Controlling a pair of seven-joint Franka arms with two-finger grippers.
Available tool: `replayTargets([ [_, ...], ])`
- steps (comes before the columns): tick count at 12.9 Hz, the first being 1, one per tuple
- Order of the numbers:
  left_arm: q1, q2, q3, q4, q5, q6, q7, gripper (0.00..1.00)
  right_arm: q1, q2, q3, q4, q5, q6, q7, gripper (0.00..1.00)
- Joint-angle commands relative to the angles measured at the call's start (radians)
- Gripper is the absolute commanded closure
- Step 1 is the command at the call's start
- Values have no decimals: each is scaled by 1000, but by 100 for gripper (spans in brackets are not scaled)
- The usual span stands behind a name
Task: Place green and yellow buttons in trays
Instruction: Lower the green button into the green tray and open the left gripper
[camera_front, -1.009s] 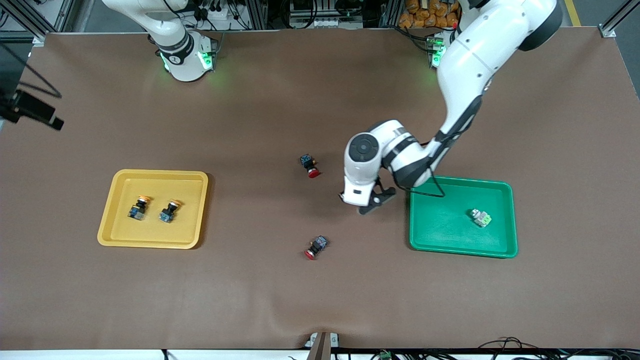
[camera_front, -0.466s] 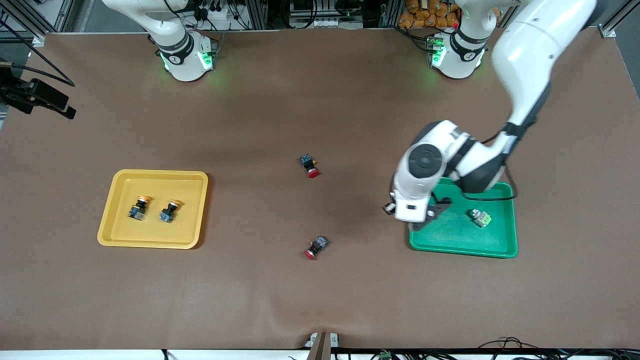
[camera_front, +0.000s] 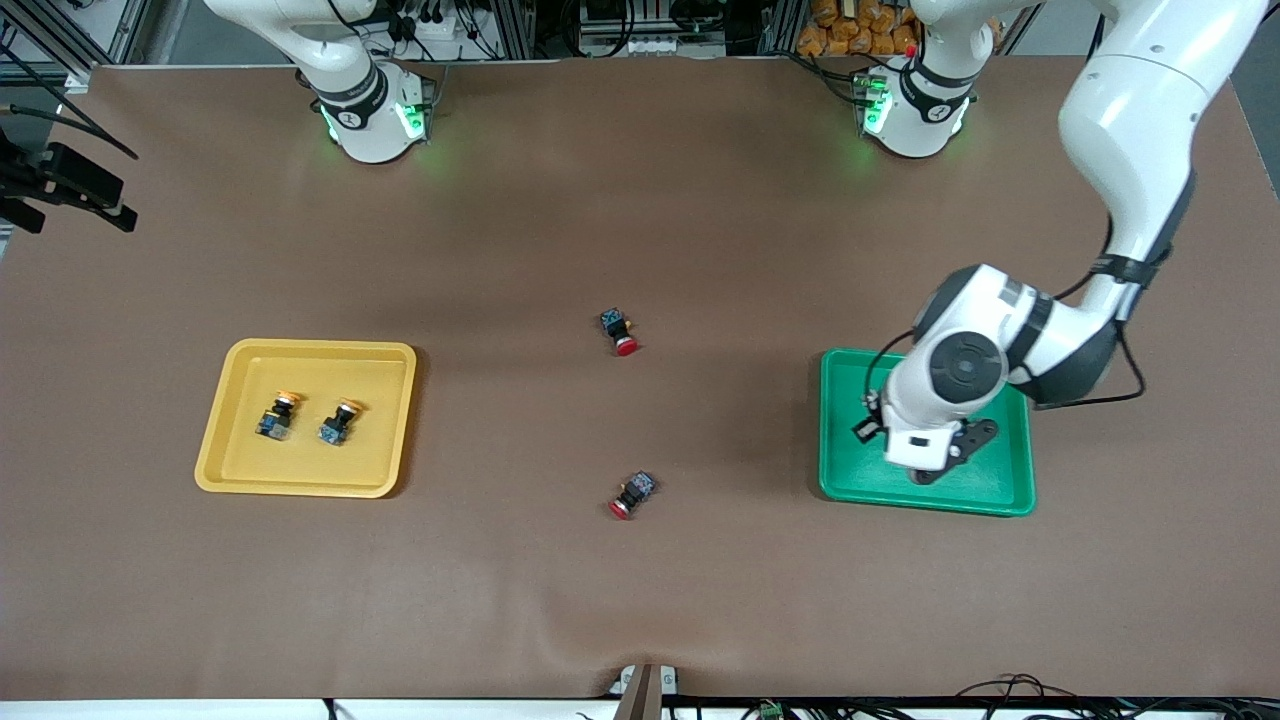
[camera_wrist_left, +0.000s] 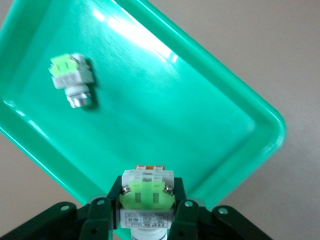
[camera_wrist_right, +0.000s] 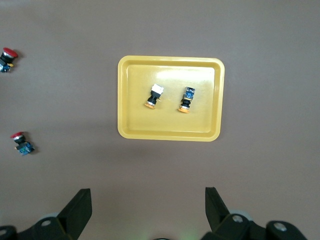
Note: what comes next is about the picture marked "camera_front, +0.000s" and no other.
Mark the black silver control device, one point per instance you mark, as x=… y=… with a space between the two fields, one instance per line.
x=640 y=25

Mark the yellow plastic tray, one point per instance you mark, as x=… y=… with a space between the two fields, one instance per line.
x=240 y=470

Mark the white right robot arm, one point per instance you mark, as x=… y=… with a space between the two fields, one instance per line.
x=365 y=130

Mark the white power strip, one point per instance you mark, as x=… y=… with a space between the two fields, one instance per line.
x=435 y=30

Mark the yellow push button switch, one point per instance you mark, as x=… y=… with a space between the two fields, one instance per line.
x=335 y=428
x=275 y=420

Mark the orange mesh bag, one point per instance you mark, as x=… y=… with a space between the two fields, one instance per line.
x=850 y=25

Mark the green plastic tray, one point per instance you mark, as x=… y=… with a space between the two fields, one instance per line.
x=1000 y=480

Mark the aluminium frame profile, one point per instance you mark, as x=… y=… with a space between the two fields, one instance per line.
x=60 y=45

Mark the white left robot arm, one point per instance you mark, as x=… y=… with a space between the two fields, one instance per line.
x=1130 y=110

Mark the small green connector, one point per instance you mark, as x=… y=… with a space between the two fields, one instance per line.
x=770 y=711

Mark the red push button switch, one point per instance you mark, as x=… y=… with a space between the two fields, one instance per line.
x=618 y=328
x=636 y=490

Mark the brown table mat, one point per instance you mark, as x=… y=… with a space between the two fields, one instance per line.
x=640 y=250

